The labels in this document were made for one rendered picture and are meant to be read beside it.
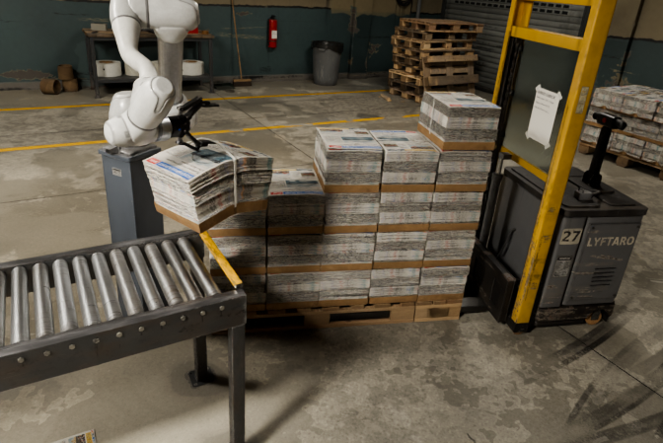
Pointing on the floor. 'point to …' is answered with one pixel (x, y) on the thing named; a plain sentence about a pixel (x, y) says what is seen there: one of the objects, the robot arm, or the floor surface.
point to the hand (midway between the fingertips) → (213, 122)
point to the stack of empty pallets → (420, 33)
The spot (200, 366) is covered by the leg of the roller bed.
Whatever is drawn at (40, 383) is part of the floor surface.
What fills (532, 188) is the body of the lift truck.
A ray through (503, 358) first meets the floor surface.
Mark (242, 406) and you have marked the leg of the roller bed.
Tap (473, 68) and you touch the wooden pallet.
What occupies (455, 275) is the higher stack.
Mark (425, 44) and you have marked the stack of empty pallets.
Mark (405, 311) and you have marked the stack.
